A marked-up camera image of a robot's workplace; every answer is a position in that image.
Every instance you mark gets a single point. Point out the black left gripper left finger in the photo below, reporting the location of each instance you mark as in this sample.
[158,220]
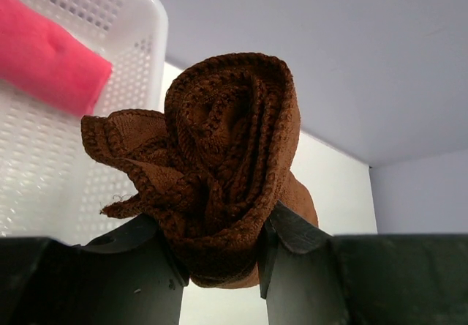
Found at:
[126,276]

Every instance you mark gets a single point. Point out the white perforated plastic basket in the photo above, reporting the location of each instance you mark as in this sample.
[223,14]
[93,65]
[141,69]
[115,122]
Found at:
[49,185]

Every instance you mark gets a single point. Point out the brown towel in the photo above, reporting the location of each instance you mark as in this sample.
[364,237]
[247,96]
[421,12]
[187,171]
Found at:
[212,166]

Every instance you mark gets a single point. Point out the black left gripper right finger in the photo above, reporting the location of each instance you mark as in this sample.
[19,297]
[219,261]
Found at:
[310,277]

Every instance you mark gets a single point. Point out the pink microfiber towel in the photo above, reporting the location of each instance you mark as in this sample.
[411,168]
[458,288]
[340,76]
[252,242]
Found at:
[44,60]

